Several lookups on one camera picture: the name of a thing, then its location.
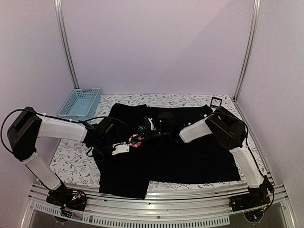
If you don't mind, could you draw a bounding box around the pink flower plush brooch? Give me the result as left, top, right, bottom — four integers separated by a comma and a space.
128, 134, 144, 148

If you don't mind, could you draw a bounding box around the black t-shirt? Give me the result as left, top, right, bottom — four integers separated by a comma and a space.
93, 103, 240, 199

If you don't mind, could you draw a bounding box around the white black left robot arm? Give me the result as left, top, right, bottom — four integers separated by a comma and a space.
6, 107, 130, 214

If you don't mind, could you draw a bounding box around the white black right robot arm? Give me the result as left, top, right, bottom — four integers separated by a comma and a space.
140, 106, 275, 213

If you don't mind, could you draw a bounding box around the small black brooch stand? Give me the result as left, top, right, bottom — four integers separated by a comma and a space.
210, 96, 223, 109

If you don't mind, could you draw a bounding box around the floral patterned table mat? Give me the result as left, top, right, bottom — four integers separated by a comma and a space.
50, 94, 266, 195

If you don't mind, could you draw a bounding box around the light blue plastic basket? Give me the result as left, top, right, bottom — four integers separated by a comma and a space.
57, 88, 101, 121

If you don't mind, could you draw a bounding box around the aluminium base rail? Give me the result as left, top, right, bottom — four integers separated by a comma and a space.
21, 182, 296, 228

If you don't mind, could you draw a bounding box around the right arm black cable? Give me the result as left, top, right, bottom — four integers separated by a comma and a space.
185, 111, 275, 202

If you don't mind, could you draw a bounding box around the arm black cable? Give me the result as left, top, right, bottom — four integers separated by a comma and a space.
185, 111, 275, 202
0, 108, 95, 157

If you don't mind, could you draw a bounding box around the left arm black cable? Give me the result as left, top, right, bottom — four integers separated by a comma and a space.
0, 108, 95, 157

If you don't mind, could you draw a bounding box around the left aluminium frame post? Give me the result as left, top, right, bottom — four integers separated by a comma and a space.
54, 0, 80, 89

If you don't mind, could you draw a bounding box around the aluminium frame post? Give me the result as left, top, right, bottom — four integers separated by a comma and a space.
54, 0, 80, 89
233, 0, 261, 102

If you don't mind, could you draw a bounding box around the right aluminium frame post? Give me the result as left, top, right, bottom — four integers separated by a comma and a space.
233, 0, 261, 102

